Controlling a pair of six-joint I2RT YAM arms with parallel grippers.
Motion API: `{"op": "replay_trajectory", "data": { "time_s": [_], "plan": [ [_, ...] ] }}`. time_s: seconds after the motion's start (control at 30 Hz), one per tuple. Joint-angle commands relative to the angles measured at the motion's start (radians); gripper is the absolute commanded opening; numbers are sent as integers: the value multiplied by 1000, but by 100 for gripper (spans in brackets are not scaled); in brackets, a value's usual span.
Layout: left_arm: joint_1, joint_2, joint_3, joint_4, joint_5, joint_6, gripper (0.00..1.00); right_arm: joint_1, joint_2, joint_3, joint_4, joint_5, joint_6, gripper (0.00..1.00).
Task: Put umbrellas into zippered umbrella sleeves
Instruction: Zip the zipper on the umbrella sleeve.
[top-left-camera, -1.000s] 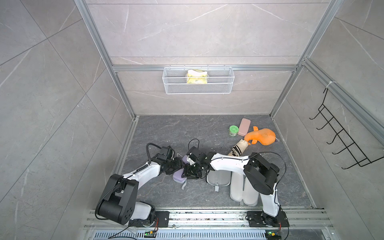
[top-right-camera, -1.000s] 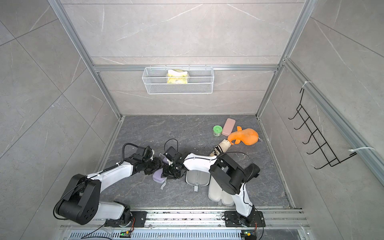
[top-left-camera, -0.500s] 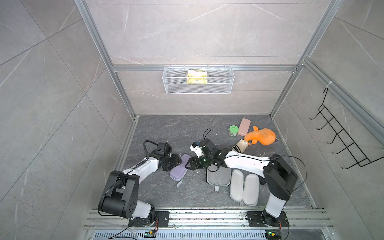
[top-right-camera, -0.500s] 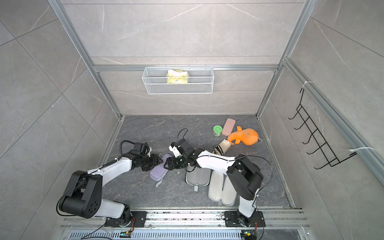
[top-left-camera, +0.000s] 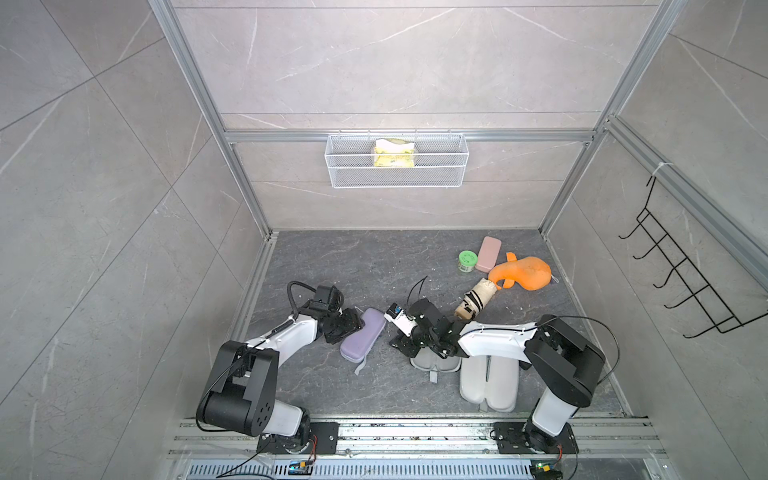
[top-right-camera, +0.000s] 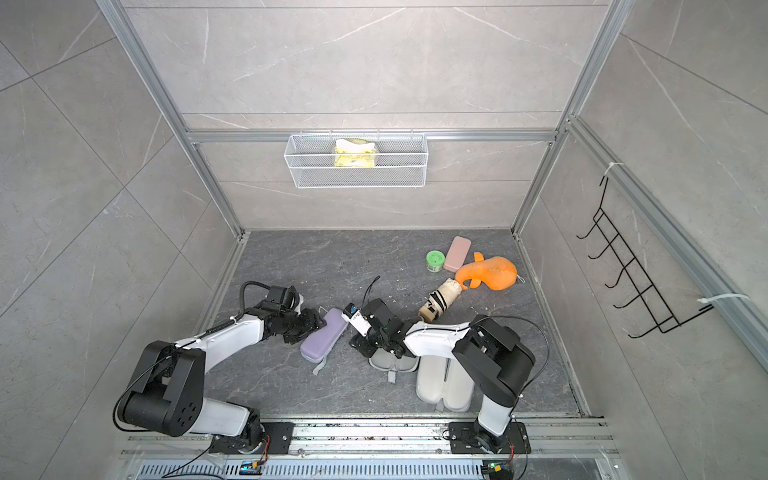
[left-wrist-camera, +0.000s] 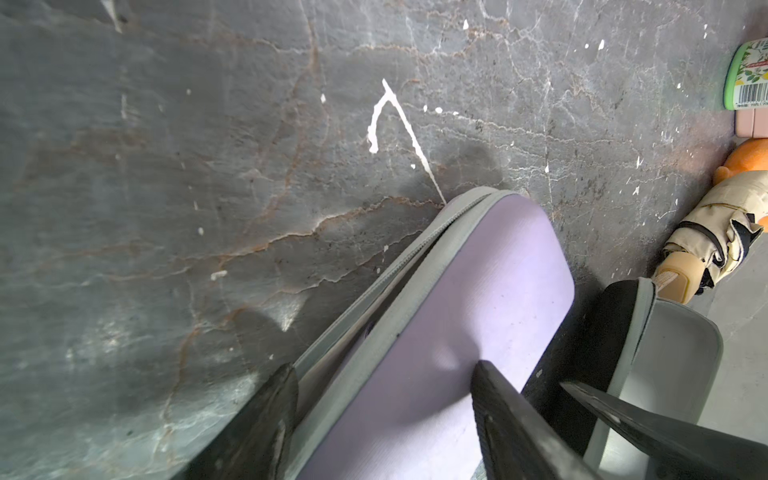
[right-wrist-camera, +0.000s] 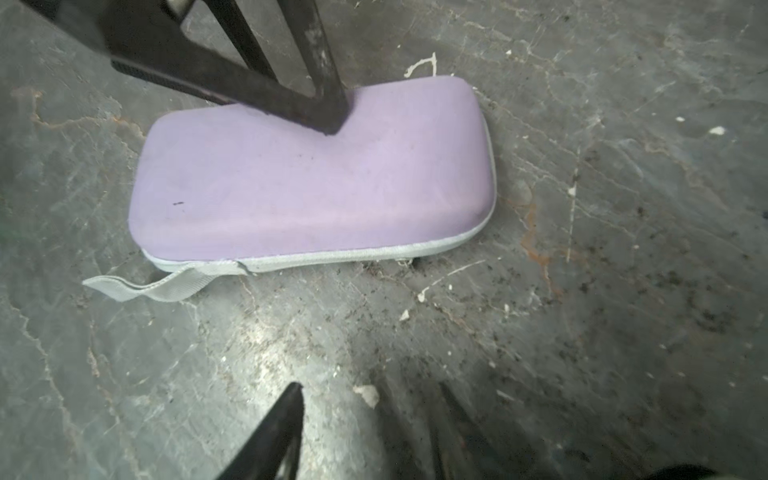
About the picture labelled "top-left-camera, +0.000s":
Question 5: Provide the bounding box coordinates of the orange whale plush toy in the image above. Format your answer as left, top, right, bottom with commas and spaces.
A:
488, 252, 552, 291

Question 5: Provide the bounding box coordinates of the black wall hook rack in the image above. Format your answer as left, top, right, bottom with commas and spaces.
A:
618, 176, 767, 339

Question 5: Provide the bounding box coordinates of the pink rectangular case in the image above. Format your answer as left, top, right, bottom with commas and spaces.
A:
475, 236, 502, 273

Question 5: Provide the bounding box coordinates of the green lidded small jar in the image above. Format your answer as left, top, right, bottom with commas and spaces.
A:
458, 250, 478, 273

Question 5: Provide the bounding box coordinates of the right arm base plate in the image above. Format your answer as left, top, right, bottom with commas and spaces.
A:
490, 421, 579, 455

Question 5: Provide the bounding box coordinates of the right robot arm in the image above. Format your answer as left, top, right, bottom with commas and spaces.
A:
384, 298, 606, 454

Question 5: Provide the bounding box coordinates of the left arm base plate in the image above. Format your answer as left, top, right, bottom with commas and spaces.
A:
259, 421, 340, 455

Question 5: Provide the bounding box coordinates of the yellow packet in basket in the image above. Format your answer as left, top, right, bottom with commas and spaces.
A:
372, 138, 416, 168

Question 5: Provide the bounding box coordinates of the white wire wall basket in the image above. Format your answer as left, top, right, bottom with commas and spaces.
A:
324, 133, 470, 189

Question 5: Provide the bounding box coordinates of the aluminium front rail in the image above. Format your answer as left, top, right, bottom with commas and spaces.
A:
155, 413, 678, 479

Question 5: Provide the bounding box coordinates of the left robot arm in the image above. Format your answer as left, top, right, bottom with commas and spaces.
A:
195, 281, 364, 446

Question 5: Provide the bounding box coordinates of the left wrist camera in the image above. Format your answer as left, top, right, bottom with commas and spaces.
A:
312, 285, 344, 312

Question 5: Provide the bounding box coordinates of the purple-lined grey sleeve case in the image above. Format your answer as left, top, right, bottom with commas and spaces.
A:
340, 308, 387, 376

